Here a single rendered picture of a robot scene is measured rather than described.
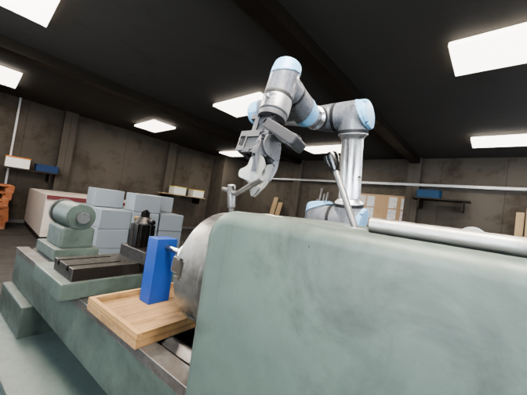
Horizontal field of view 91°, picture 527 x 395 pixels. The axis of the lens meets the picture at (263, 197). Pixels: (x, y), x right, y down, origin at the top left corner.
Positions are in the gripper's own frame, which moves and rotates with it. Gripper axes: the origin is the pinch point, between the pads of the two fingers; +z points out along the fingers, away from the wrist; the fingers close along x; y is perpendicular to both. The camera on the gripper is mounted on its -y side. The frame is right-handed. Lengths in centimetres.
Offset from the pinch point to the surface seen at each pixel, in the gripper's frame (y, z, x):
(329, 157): -15.0, -8.8, -0.8
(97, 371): 45, 59, -8
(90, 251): 118, 35, -25
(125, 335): 30, 43, -2
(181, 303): 15.1, 29.5, -3.3
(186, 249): 15.7, 16.9, 0.4
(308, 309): -21.0, 18.8, 7.6
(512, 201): -138, -250, -674
